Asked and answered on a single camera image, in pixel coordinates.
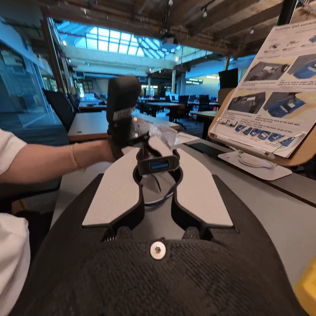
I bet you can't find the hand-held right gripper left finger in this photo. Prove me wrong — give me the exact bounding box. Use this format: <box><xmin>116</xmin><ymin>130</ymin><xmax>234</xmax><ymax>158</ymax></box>
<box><xmin>82</xmin><ymin>148</ymin><xmax>145</xmax><ymax>229</ymax></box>

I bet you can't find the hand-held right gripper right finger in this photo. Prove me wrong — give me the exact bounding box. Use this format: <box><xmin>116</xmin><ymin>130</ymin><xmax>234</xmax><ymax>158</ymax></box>
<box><xmin>169</xmin><ymin>149</ymin><xmax>233</xmax><ymax>230</ymax></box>

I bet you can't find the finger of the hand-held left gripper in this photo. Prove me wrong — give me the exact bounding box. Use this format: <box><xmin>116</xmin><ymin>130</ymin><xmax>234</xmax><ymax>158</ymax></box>
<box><xmin>141</xmin><ymin>174</ymin><xmax>161</xmax><ymax>194</ymax></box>
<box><xmin>147</xmin><ymin>137</ymin><xmax>175</xmax><ymax>158</ymax></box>

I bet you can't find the yellow plastic bin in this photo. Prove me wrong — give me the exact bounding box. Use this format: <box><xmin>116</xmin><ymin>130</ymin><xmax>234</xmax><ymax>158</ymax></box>
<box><xmin>295</xmin><ymin>258</ymin><xmax>316</xmax><ymax>307</ymax></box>

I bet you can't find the person's left forearm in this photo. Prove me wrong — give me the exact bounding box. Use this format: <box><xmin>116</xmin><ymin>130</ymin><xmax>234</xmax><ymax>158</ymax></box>
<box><xmin>0</xmin><ymin>142</ymin><xmax>96</xmax><ymax>185</ymax></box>

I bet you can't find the person's left hand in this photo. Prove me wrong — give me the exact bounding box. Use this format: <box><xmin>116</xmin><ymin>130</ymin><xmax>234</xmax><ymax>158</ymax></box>
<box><xmin>90</xmin><ymin>140</ymin><xmax>116</xmax><ymax>163</ymax></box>

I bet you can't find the clear plastic bin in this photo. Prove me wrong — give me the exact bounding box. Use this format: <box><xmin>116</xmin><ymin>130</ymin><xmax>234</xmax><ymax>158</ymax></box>
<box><xmin>129</xmin><ymin>116</ymin><xmax>179</xmax><ymax>149</ymax></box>

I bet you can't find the black mesh office chair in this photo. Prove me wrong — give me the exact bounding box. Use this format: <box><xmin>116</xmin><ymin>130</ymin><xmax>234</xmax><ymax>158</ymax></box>
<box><xmin>167</xmin><ymin>95</ymin><xmax>190</xmax><ymax>130</ymax></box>

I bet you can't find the black high-back chair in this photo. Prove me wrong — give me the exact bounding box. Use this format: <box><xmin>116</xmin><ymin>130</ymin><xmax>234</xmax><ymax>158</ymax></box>
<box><xmin>41</xmin><ymin>89</ymin><xmax>76</xmax><ymax>132</ymax></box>

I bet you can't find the black monitor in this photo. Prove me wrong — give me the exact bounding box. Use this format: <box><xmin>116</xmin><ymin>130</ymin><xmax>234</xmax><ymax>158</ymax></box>
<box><xmin>218</xmin><ymin>69</ymin><xmax>239</xmax><ymax>90</ymax></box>

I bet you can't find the person in white shirt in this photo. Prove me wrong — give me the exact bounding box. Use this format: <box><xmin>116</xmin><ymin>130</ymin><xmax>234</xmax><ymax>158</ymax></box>
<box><xmin>0</xmin><ymin>128</ymin><xmax>31</xmax><ymax>316</ymax></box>

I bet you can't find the illustrated instruction board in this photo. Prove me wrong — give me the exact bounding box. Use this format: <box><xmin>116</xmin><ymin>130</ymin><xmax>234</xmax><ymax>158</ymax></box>
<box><xmin>207</xmin><ymin>23</ymin><xmax>316</xmax><ymax>168</ymax></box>

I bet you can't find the gold chain bracelet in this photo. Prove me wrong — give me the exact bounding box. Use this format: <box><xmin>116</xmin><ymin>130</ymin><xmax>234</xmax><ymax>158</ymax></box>
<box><xmin>69</xmin><ymin>144</ymin><xmax>86</xmax><ymax>173</ymax></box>

